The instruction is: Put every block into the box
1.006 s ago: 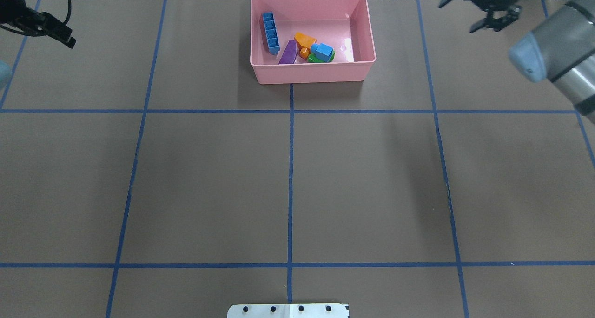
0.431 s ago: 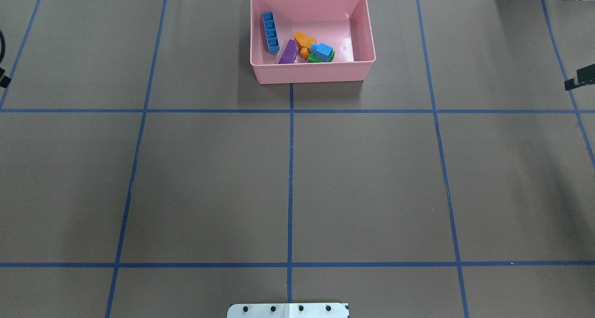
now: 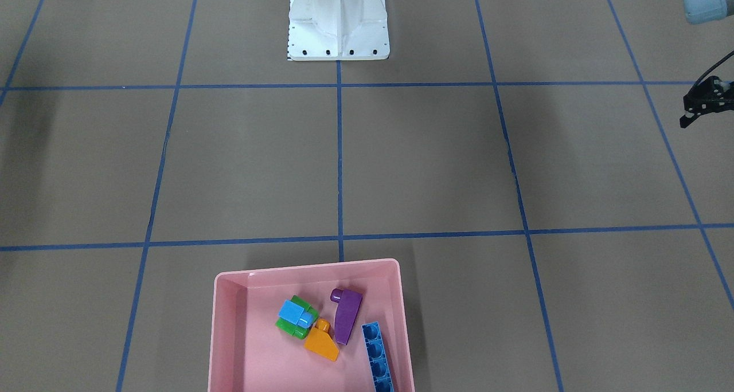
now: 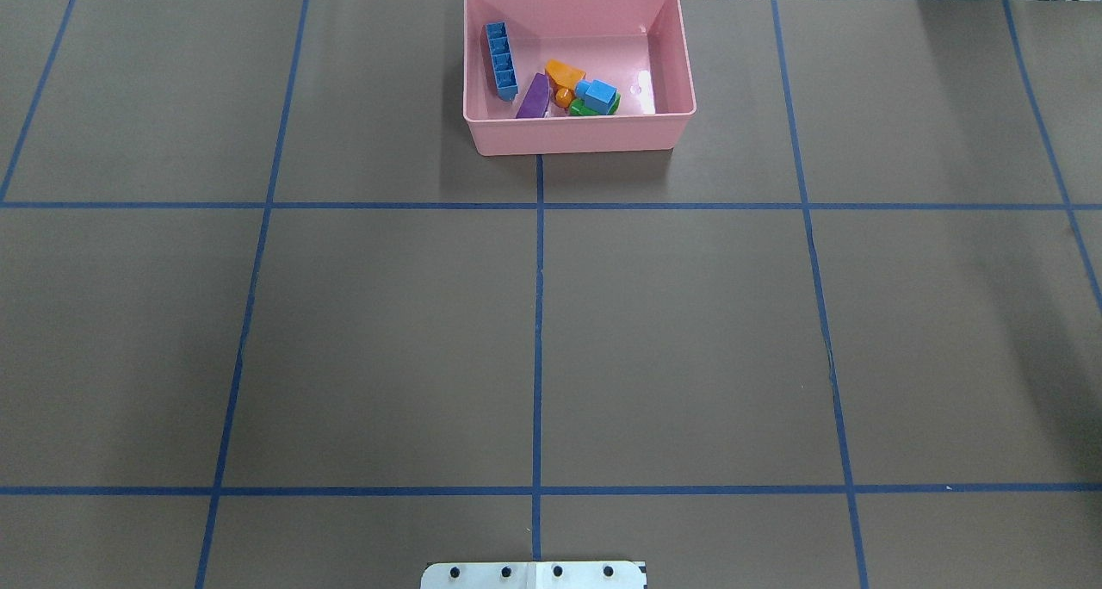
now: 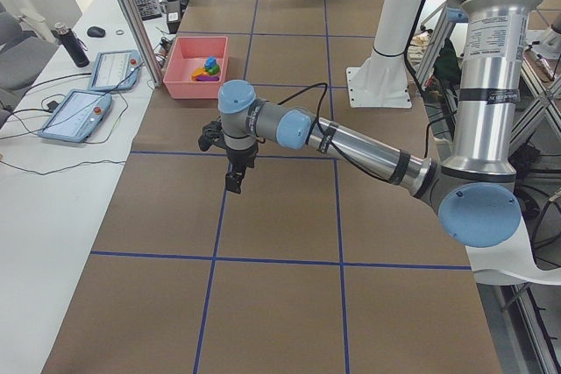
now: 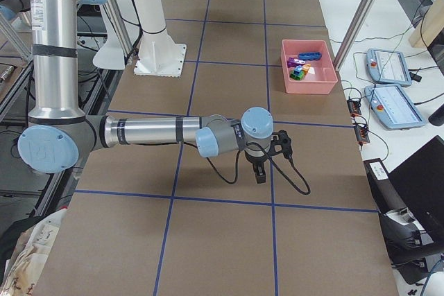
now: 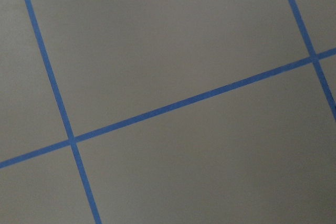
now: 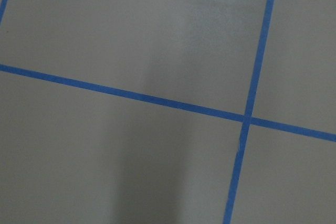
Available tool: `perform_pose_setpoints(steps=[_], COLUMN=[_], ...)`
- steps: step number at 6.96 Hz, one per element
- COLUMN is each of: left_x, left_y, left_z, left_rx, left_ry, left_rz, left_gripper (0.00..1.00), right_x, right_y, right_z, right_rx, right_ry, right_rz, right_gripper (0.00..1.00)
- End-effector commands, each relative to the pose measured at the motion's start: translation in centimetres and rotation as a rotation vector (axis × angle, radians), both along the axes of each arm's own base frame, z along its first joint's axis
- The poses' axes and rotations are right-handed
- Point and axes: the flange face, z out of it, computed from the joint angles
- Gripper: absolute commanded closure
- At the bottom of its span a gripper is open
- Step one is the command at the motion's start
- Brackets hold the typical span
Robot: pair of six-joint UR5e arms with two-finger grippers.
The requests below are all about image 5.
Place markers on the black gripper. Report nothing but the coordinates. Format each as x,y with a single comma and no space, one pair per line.
240,157

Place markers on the orange sloped toy block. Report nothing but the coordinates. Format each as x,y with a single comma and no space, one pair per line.
199,74

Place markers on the small blue toy block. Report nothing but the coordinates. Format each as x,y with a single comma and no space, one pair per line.
210,62

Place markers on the purple sloped toy block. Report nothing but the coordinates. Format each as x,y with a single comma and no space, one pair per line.
207,78

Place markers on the green toy block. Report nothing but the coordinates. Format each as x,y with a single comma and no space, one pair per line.
213,70

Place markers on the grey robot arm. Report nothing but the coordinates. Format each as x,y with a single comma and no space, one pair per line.
471,192

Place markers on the pink plastic box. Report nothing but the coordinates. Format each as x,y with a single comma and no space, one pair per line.
187,54

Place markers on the grey teach pendant far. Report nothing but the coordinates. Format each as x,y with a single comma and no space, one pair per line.
116,70

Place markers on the grey teach pendant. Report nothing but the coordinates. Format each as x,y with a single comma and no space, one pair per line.
77,116
116,70

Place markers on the grey teach pendant near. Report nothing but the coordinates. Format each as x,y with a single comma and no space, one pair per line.
77,116

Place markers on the black computer mouse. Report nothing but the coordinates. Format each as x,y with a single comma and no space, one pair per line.
96,32

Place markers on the black keyboard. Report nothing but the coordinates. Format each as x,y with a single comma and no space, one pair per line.
148,9

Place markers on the black water bottle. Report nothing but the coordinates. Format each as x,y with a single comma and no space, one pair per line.
72,44

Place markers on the white plastic chair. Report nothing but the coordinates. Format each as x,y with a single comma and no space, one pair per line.
510,263

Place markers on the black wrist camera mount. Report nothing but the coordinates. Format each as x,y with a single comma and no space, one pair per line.
212,135

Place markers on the aluminium frame profile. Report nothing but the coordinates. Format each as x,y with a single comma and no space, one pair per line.
138,31

